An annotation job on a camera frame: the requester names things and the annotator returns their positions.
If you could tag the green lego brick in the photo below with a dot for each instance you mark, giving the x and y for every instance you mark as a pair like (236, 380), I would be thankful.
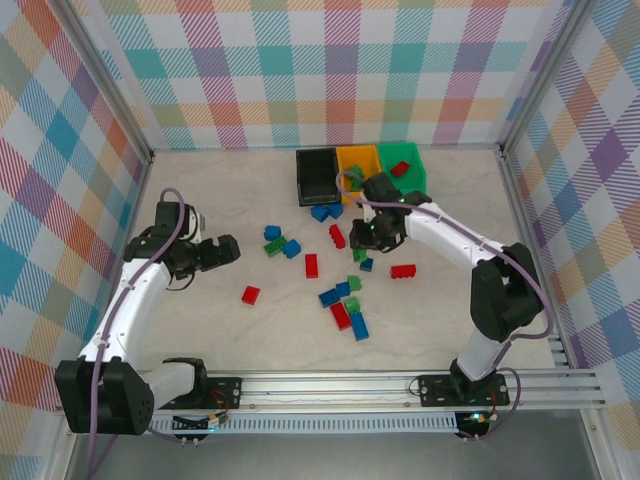
(274, 247)
(354, 283)
(352, 305)
(356, 175)
(359, 256)

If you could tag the red lego brick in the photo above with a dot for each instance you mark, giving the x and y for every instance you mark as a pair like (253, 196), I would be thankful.
(403, 272)
(337, 236)
(400, 168)
(311, 266)
(340, 317)
(250, 294)

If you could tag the small blue lego brick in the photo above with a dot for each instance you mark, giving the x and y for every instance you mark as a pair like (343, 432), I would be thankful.
(272, 232)
(366, 265)

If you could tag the green plastic bin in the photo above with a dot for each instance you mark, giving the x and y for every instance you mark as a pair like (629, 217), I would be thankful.
(415, 170)

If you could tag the black plastic bin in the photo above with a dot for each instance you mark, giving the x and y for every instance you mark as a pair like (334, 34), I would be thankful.
(315, 175)

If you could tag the yellow plastic bin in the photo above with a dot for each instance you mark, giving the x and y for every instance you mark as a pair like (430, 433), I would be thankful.
(360, 157)

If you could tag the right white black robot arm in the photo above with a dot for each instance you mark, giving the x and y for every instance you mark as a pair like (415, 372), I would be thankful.
(450, 230)

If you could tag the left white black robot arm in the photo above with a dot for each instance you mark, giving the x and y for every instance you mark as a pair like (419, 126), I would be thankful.
(135, 300)

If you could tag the small controller board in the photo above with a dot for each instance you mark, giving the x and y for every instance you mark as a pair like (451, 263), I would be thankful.
(477, 419)
(217, 421)

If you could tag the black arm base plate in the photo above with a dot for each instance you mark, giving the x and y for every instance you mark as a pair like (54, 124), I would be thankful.
(435, 390)
(227, 390)

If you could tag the aluminium mounting rail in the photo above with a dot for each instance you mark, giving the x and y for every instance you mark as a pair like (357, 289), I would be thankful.
(325, 390)

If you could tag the aluminium frame post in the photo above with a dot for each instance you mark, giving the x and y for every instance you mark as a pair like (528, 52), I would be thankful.
(542, 75)
(110, 85)

